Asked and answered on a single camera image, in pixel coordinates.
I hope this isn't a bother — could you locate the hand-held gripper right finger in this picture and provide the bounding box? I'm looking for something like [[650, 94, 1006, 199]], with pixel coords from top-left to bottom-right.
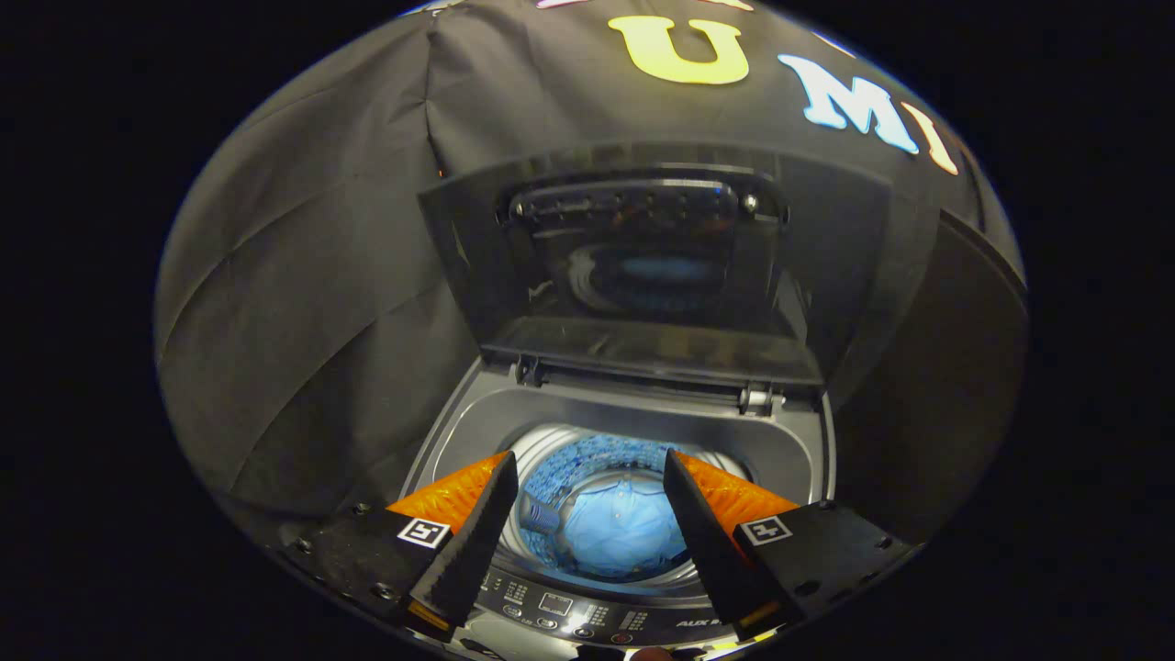
[[663, 448, 919, 644]]

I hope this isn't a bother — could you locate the black backdrop cloth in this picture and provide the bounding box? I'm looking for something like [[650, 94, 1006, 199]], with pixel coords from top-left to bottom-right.
[[154, 0, 1029, 552]]

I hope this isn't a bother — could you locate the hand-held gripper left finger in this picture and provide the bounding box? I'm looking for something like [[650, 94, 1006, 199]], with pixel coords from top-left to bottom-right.
[[280, 450, 520, 644]]

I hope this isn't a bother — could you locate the beige cabinet with dark top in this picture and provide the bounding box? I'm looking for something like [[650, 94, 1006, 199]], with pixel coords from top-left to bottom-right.
[[831, 207, 1029, 544]]

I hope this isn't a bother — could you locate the dark washing machine lid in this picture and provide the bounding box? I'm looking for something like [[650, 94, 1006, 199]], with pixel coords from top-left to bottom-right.
[[418, 142, 896, 391]]

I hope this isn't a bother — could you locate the light blue polo shirt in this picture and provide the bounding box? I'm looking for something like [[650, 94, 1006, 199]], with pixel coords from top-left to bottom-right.
[[560, 477, 689, 581]]

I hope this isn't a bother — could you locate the grey washing machine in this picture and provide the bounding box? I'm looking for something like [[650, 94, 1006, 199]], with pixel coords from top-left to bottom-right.
[[399, 358, 838, 657]]

